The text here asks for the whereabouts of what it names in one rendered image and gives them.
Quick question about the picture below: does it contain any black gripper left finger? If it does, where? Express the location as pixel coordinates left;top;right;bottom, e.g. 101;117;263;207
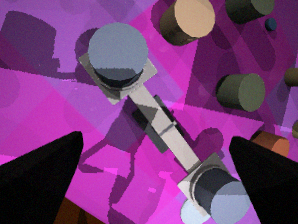
0;132;84;224

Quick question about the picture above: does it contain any orange cylinder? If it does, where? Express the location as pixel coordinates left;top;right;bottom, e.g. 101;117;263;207
250;131;289;156

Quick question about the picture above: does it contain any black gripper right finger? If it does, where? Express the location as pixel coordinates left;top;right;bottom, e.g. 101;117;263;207
229;136;298;224

